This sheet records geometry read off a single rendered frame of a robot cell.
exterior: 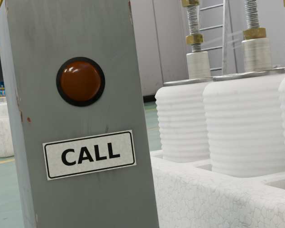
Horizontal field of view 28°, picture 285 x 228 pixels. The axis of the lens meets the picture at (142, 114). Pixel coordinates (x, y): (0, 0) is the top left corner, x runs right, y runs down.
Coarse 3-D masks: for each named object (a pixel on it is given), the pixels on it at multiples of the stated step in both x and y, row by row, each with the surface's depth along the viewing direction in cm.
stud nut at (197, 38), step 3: (189, 36) 57; (192, 36) 57; (195, 36) 57; (198, 36) 57; (201, 36) 57; (186, 39) 57; (189, 39) 57; (192, 39) 57; (195, 39) 57; (198, 39) 57; (201, 39) 57; (186, 42) 57; (189, 42) 57; (192, 42) 57; (195, 42) 57; (198, 42) 57; (201, 42) 57
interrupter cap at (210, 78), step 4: (212, 76) 61; (184, 80) 55; (188, 80) 54; (192, 80) 54; (196, 80) 54; (200, 80) 54; (204, 80) 54; (208, 80) 54; (212, 80) 54; (164, 84) 57; (168, 84) 56; (172, 84) 55; (176, 84) 55; (180, 84) 55; (184, 84) 54
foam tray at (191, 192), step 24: (168, 168) 50; (192, 168) 48; (168, 192) 48; (192, 192) 43; (216, 192) 39; (240, 192) 36; (264, 192) 35; (168, 216) 49; (192, 216) 44; (216, 216) 40; (240, 216) 36; (264, 216) 33
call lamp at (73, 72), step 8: (72, 64) 30; (80, 64) 30; (88, 64) 31; (64, 72) 30; (72, 72) 30; (80, 72) 30; (88, 72) 31; (96, 72) 31; (64, 80) 30; (72, 80) 30; (80, 80) 30; (88, 80) 31; (96, 80) 31; (64, 88) 30; (72, 88) 30; (80, 88) 30; (88, 88) 31; (96, 88) 31; (72, 96) 30; (80, 96) 30; (88, 96) 31
